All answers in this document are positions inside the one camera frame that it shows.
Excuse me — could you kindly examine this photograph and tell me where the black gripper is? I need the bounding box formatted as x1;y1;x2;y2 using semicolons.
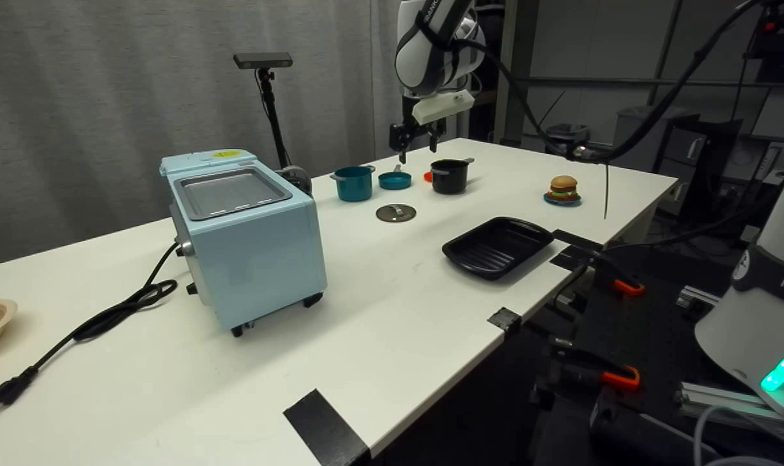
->
385;117;443;167

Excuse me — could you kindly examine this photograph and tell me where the grey round pot lid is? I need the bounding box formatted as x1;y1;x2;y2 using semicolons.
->
373;203;419;226

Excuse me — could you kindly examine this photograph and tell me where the black pot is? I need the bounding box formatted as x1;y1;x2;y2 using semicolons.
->
421;155;479;196

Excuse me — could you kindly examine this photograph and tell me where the blue pot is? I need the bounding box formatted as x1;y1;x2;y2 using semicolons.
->
332;164;377;205

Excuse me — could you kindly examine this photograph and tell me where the black grill tray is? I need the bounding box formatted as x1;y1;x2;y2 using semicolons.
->
441;216;557;283

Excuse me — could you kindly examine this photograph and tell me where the toy burger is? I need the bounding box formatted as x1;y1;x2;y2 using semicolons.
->
549;173;582;203

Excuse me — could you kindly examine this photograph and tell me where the small teal burger plate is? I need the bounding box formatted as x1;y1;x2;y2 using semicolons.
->
542;190;586;211

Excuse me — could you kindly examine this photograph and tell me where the light blue toaster oven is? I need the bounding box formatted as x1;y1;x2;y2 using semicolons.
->
159;149;329;339

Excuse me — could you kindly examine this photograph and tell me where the black tape strip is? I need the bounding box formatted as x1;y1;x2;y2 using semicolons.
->
485;303;522;335
283;387;373;466

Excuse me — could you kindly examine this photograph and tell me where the black equipment case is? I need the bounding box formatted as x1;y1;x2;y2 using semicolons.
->
653;115;742;190

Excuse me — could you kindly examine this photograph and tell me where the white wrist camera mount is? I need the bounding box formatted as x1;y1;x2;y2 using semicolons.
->
408;85;479;129

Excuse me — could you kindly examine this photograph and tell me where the black camera on stand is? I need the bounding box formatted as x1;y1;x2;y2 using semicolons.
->
230;49;297;172

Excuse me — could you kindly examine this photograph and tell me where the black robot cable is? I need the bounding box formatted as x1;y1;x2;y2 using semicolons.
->
472;0;763;221

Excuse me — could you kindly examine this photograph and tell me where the orange handled black clamp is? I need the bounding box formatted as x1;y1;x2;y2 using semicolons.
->
551;226;649;303
545;339;644;398

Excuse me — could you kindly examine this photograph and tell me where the black power cord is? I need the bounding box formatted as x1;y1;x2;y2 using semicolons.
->
0;238;188;420

